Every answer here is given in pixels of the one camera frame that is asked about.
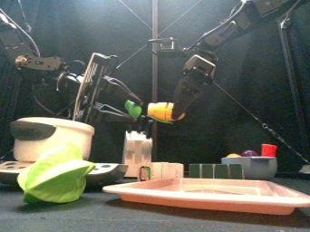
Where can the grey white toy stove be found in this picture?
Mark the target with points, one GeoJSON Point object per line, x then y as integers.
{"type": "Point", "coordinates": [107, 172]}

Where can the thin green husk strip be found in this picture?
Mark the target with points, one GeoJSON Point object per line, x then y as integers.
{"type": "Point", "coordinates": [161, 120]}

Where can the white toy castle block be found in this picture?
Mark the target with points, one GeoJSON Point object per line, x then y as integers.
{"type": "Point", "coordinates": [137, 154]}

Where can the red toy cup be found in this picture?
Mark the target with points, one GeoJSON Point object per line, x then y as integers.
{"type": "Point", "coordinates": [269, 150]}

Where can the vertical metal frame pole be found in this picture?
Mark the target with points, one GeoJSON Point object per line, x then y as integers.
{"type": "Point", "coordinates": [155, 18]}

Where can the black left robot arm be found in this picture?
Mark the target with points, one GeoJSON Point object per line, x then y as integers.
{"type": "Point", "coordinates": [36, 63]}

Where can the small green husk piece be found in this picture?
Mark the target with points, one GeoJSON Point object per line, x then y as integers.
{"type": "Point", "coordinates": [133, 109]}

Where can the small block red green outline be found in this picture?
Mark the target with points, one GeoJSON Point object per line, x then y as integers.
{"type": "Point", "coordinates": [145, 173]}

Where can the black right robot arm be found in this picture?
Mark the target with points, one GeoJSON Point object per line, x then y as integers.
{"type": "Point", "coordinates": [238, 24]}

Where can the slanted metal frame leg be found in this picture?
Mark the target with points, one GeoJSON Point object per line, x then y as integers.
{"type": "Point", "coordinates": [288, 60]}

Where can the black clamp on pole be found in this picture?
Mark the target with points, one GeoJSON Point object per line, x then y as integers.
{"type": "Point", "coordinates": [166, 46]}

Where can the yellow toy ball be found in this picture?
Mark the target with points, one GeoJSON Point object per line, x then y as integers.
{"type": "Point", "coordinates": [233, 155]}

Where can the pink plastic tray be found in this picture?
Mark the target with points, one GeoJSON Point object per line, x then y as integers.
{"type": "Point", "coordinates": [202, 193]}

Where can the beige toy block row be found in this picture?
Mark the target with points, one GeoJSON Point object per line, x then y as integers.
{"type": "Point", "coordinates": [167, 170]}

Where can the yellow toy corn cob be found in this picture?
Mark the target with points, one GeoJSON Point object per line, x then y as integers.
{"type": "Point", "coordinates": [161, 110]}

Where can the purple toy ball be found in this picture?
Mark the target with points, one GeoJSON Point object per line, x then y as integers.
{"type": "Point", "coordinates": [250, 153]}

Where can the dark green block row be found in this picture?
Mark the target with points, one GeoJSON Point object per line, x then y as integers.
{"type": "Point", "coordinates": [215, 171]}

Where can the grey toy bowl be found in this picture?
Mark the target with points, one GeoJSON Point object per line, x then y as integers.
{"type": "Point", "coordinates": [251, 168]}

